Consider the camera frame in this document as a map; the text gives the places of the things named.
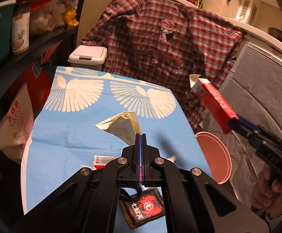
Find blue tablecloth with white wings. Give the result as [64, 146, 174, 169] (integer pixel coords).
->
[22, 66, 210, 211]

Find labelled glass jar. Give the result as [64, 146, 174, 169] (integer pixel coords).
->
[11, 2, 30, 55]

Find cream paper bag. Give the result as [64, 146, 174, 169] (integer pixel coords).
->
[95, 111, 142, 146]

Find person's right hand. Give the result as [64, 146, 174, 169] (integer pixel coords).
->
[252, 163, 282, 219]

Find yellow toy figure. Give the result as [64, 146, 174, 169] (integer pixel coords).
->
[62, 8, 79, 27]

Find large red carton box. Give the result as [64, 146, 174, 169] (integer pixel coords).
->
[93, 155, 117, 170]

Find pink plastic trash basin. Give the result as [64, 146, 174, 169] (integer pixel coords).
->
[195, 131, 232, 185]

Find white plastic bags on shelf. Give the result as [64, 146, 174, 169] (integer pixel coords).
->
[29, 0, 79, 35]

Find white lidded trash bin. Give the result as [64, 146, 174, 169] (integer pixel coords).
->
[68, 45, 108, 71]

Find red blue box on shelf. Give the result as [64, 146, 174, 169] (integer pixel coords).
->
[21, 41, 62, 113]

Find white bag with red print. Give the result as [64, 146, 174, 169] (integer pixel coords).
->
[0, 84, 34, 164]

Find black shelf rack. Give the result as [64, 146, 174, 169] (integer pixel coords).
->
[0, 0, 77, 100]

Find black red crab snack packet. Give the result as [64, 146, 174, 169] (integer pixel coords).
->
[118, 187, 165, 229]

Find small red medicine box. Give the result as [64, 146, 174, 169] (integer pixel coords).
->
[189, 74, 239, 134]

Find red plaid shirt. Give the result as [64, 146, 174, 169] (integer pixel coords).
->
[81, 0, 244, 130]

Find grey cloth cover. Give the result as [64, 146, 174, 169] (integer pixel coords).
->
[202, 46, 282, 202]

